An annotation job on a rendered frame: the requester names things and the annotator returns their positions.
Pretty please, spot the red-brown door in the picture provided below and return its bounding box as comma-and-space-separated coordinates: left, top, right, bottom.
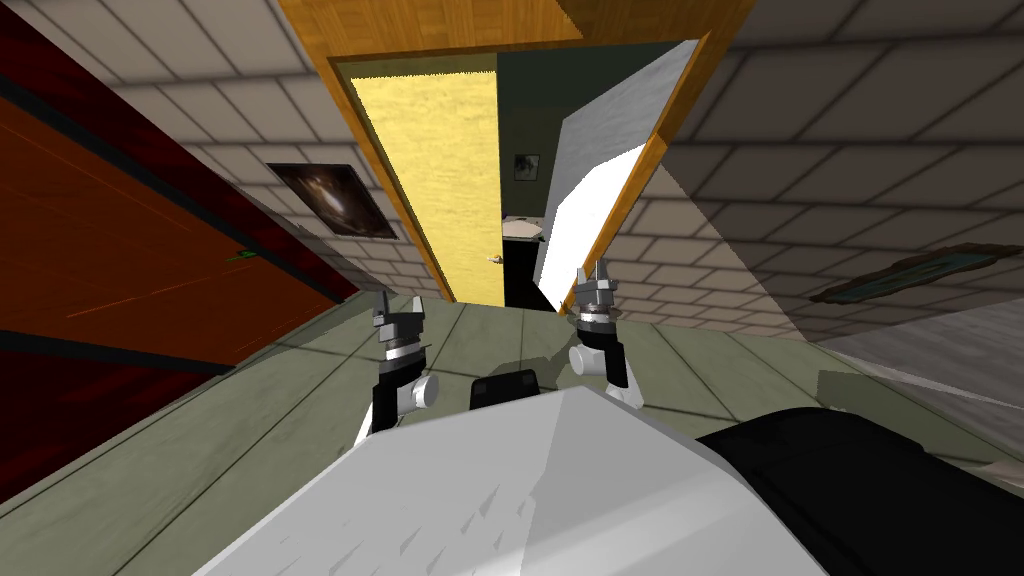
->
0, 6, 363, 507

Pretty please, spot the yellow door leaf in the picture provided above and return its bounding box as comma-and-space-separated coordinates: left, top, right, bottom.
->
350, 71, 506, 308

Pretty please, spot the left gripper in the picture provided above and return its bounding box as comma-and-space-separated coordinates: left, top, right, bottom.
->
373, 290, 427, 349

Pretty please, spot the black cabinet with pale top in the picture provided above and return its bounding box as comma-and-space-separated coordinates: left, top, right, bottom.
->
501, 216, 558, 313

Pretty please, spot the dark framed wall picture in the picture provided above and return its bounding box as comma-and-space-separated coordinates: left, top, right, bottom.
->
808, 243, 1024, 307

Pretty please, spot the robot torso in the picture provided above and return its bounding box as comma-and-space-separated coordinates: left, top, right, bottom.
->
190, 368, 835, 576

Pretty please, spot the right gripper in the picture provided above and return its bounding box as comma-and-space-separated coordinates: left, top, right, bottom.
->
575, 256, 617, 313

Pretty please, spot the dark brown wall picture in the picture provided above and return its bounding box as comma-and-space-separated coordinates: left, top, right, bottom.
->
266, 163, 400, 242

